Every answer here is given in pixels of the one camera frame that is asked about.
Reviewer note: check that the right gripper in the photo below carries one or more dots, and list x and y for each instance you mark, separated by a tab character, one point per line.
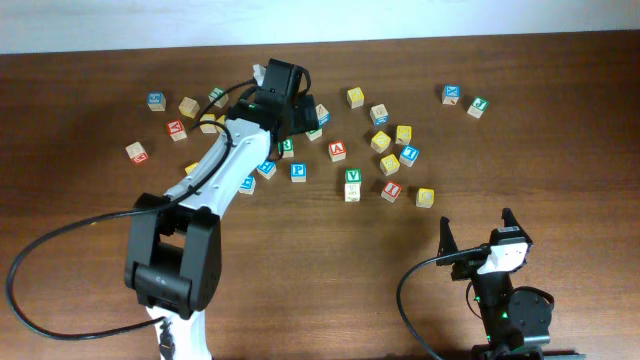
468	264

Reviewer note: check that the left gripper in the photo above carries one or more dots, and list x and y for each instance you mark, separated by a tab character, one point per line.
306	118

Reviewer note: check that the green R block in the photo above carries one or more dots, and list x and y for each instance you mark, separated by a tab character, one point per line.
286	148

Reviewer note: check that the yellow C block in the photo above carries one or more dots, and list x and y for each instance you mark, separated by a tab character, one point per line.
425	198

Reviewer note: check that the red A block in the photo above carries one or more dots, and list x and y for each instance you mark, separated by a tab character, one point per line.
337	151

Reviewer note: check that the red I block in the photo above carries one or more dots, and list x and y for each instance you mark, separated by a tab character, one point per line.
391	191

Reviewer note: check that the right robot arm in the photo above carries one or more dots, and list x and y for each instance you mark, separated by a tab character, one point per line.
516	320

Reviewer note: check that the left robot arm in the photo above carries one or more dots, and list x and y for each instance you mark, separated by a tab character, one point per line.
173	258

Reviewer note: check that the plain blue-sided block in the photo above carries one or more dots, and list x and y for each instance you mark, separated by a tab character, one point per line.
379	114
323	115

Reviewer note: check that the green Z block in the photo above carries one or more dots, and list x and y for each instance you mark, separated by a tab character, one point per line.
314	134

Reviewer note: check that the green L block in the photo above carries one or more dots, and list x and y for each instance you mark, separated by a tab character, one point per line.
218	97

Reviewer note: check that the blue H block upper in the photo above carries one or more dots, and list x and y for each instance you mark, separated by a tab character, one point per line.
267	169

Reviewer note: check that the blue h block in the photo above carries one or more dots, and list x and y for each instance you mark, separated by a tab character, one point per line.
267	169
248	186

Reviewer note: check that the blue P block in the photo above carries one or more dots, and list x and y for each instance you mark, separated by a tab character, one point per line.
298	172

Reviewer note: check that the yellow block top centre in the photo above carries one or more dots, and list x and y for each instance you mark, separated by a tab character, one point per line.
355	97

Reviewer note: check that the yellow block left pair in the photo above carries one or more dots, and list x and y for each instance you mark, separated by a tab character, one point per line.
206	124

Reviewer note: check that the blue H block lower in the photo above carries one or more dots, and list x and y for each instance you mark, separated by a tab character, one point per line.
248	186

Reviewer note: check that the plain wooden block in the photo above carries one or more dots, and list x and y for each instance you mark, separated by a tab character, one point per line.
189	107

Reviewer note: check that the plain blue-sided block right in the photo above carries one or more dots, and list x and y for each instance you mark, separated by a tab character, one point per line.
379	114

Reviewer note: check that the blue T block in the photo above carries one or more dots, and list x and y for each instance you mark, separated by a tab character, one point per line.
408	155

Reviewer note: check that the green V block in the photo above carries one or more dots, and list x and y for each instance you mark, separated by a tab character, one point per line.
353	175

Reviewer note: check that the red Y block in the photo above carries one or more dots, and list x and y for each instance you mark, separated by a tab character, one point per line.
176	130

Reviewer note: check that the yellow block diamond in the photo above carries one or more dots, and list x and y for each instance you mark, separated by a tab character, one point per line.
380	142

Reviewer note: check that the yellow block lower right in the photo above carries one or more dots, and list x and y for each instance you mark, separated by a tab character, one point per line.
389	164

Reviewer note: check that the yellow O block upper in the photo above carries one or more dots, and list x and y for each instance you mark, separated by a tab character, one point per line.
189	169

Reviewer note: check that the plain block below V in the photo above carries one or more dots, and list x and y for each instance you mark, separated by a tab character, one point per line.
352	192

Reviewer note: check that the blue S block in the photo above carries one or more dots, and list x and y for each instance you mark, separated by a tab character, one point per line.
156	101

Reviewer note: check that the yellow block right upper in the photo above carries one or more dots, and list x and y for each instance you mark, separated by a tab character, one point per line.
403	134

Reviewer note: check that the green J block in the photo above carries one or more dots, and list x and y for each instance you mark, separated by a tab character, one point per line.
478	107

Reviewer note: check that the blue X block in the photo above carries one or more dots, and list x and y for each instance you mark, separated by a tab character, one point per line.
451	94

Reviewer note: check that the plain red-sided block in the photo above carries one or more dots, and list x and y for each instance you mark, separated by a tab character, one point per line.
136	153

